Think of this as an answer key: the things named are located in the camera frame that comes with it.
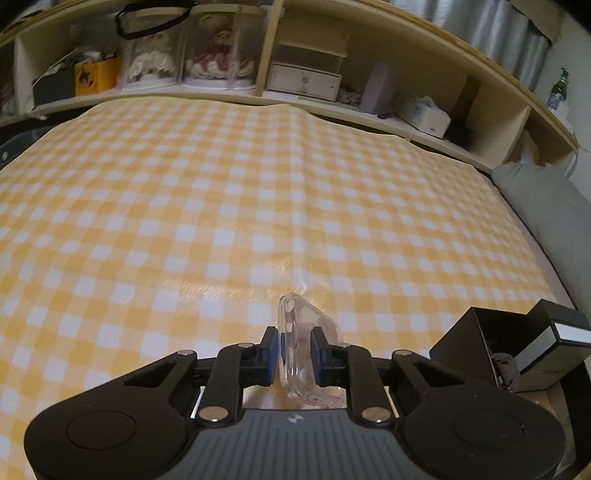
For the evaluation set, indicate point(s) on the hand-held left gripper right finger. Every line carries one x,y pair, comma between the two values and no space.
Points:
316,346

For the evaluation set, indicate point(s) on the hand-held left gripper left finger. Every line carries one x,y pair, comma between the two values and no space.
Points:
272,346

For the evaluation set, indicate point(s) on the clear plastic case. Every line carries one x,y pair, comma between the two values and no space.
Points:
300,323

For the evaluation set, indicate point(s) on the dark hair claw clip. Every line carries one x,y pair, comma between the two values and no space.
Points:
504,368

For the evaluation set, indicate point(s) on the black and white perfume box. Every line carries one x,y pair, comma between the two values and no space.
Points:
554,341

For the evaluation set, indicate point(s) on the yellow checkered blanket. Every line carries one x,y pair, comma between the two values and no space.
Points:
184,207

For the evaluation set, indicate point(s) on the tissue pack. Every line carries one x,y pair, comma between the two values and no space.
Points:
422,115

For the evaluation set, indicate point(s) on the lavender box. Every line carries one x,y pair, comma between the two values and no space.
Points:
376,90

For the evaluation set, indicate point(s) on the white drawer organizer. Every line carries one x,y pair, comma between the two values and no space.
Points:
304,81

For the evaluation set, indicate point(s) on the grey pillow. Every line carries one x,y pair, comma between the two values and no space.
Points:
545,203

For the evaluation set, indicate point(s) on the clear doll case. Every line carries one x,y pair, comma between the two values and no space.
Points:
221,60
152,64

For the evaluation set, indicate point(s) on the wooden shelf unit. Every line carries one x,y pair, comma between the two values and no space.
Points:
415,50

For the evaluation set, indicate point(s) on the yellow box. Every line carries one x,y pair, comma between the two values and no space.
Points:
97,78

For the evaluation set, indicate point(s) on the dark grey box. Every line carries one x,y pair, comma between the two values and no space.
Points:
53,90

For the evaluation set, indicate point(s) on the green bottle white label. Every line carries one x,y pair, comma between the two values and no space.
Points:
558,90

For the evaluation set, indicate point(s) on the black headband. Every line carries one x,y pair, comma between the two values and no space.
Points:
121,25

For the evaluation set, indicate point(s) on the silver curtain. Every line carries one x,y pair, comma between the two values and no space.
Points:
498,37

